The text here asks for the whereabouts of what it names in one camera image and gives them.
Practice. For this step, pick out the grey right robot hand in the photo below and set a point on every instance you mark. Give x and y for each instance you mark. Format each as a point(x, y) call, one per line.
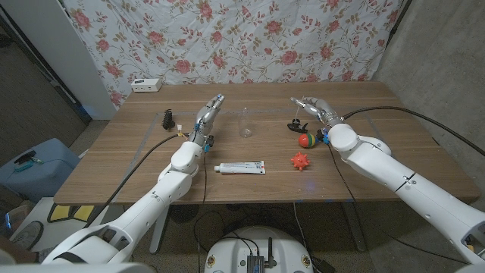
point(324, 112)

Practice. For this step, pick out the yellow and black floor panel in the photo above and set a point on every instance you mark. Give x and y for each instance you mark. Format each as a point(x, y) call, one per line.
point(60, 213)

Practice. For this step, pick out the black electronics module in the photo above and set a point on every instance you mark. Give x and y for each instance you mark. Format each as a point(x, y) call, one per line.
point(255, 263)

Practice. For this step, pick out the white power strip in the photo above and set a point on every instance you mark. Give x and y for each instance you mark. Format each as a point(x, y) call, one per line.
point(146, 85)

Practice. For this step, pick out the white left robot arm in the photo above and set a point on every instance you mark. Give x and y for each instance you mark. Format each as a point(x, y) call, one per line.
point(163, 193)

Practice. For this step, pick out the clear plastic dispenser bottle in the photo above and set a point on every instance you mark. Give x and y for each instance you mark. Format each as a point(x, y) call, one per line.
point(245, 129)

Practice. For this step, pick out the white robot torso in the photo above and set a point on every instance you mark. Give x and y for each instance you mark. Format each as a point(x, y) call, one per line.
point(235, 254)

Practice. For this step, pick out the colourful striped wooden maraca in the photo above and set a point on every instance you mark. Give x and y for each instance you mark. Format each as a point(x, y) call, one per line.
point(305, 140)

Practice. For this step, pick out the white table leg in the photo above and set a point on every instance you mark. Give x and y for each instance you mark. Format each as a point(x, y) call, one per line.
point(161, 231)

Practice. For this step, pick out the teal pen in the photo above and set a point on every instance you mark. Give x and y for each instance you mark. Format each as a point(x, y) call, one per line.
point(26, 166)

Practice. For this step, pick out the grey table leg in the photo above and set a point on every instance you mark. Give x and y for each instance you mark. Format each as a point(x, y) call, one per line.
point(354, 227)

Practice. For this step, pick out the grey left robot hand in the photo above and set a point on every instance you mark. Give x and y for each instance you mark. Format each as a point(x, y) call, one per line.
point(204, 119)

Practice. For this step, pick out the black ridged clip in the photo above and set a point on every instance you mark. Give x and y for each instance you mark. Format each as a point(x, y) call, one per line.
point(168, 119)

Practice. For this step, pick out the grey slipper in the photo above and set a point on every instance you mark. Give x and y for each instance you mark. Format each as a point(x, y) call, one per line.
point(28, 235)

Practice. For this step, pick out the black antenna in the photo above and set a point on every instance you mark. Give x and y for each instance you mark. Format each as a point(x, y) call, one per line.
point(270, 252)

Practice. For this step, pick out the blue plastic storage box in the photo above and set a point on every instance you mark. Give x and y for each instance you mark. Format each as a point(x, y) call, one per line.
point(49, 174)

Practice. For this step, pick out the black round floor fan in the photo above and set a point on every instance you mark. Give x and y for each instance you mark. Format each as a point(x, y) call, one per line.
point(183, 213)

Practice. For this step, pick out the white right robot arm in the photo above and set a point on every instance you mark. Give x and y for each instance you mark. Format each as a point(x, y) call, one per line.
point(386, 170)

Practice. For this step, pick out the floral backdrop cloth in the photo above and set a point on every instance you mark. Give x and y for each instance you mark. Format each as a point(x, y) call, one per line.
point(227, 38)

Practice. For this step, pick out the black backdrop stand pole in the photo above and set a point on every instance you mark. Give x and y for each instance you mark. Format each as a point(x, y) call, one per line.
point(398, 17)

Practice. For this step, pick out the white toothpaste tube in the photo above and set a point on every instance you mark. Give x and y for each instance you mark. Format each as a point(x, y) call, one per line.
point(242, 167)

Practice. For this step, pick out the black pump spray head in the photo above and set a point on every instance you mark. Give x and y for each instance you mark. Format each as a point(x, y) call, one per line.
point(297, 127)

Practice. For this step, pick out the orange spiky stress ball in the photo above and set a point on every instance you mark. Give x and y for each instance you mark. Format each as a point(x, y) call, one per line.
point(300, 161)

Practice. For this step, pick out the black power adapter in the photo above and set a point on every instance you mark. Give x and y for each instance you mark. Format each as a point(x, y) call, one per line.
point(322, 265)

